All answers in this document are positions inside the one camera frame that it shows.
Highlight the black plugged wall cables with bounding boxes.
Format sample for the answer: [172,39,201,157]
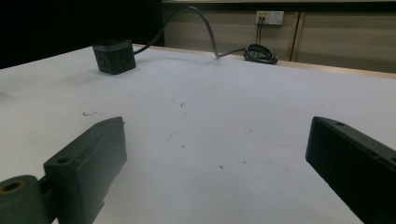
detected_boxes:
[255,16,265,47]

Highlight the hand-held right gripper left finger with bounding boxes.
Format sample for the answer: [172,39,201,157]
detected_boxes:
[43,116,128,224]

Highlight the black cube power socket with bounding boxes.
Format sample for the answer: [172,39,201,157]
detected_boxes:
[92,38,137,76]

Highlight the grey power cable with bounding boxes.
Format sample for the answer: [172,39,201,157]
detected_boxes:
[134,5,279,65]

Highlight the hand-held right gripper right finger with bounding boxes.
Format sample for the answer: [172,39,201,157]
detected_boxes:
[304,116,396,224]

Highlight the white wall outlet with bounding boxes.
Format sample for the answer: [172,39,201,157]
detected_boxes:
[255,10,285,26]

